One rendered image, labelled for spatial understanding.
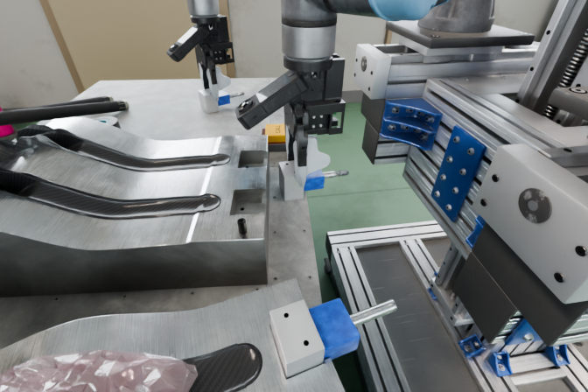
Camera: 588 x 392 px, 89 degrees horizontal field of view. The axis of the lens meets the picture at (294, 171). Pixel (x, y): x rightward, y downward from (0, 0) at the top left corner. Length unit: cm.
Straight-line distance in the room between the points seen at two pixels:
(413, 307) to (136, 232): 95
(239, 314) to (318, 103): 30
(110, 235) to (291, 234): 25
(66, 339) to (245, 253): 18
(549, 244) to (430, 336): 80
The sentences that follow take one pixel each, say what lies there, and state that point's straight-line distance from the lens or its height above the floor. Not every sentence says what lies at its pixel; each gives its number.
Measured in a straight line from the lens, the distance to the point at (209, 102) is 90.
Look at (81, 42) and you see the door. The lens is 304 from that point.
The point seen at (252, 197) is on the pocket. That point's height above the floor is 87.
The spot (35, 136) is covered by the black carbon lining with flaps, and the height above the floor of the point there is 95.
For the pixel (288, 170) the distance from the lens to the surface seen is 53.
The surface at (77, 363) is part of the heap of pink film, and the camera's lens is 32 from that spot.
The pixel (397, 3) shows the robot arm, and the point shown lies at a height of 112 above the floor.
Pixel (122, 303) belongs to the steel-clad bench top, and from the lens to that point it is 47.
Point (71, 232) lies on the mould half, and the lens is 45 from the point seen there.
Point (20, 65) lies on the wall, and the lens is 338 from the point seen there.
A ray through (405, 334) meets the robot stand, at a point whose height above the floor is 21.
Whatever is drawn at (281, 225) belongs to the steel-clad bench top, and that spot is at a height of 80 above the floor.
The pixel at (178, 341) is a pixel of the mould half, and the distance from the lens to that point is 34.
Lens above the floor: 116
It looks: 35 degrees down
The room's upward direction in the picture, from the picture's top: straight up
